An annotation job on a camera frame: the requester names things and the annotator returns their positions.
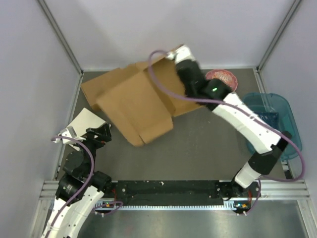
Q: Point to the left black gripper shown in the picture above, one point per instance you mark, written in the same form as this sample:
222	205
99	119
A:
104	133

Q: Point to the cardboard box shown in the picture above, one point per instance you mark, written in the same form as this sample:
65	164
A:
95	87
136	106

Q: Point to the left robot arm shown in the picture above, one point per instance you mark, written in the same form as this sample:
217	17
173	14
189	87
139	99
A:
81	187

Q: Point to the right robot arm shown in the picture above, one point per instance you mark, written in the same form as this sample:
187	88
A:
268	145

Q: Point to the white square board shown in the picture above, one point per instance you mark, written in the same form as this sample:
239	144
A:
84	120

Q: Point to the pink plate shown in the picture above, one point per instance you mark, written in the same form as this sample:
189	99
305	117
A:
234	83

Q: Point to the dark blue dish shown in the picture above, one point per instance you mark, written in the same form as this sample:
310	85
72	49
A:
270	118

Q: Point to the teal plastic bin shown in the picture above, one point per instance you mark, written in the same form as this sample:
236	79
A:
261	102

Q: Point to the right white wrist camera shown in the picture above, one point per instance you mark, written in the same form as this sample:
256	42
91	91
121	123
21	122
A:
180	54

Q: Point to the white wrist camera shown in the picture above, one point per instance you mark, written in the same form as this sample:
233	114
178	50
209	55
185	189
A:
67	136
180	54

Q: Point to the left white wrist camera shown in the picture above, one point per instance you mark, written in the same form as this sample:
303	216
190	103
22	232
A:
67	136

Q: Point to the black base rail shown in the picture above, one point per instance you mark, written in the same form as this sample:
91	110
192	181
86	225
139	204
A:
148	190

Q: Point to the grey slotted cable duct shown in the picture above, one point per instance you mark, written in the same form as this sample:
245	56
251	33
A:
223	205

